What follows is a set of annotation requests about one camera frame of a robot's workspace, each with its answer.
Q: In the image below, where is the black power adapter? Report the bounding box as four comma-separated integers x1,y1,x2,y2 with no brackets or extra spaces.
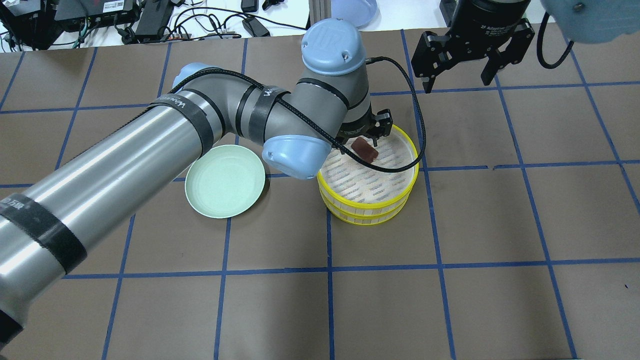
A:
241,16,271,38

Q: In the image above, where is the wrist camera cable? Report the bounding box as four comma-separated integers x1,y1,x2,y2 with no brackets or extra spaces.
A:
165,56,427,174
536,12,575,70

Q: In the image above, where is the yellow steamer layer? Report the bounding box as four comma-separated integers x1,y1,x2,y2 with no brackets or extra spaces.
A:
320,189,409,226
317,125,419,212

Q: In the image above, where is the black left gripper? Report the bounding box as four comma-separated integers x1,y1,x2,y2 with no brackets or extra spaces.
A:
334,100,393,148

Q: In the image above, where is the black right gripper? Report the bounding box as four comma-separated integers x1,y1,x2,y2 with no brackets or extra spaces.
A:
411,0,535,94

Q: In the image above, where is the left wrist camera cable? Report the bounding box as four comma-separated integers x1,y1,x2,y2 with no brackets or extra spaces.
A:
165,56,427,174

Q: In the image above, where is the aluminium frame post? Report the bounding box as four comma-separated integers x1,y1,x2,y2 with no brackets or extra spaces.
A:
307,0,332,28

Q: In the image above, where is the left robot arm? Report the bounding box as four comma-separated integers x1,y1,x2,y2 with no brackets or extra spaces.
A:
0,18,393,346

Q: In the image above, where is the brown bun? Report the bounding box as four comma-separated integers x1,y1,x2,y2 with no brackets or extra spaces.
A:
350,137,379,164

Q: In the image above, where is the blue plate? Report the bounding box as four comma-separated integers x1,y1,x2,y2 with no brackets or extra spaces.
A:
330,0,378,28

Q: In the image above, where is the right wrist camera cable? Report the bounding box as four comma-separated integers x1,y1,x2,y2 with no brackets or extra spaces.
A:
536,12,575,70

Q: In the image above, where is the pale green plate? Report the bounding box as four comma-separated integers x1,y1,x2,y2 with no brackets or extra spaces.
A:
184,145,266,219

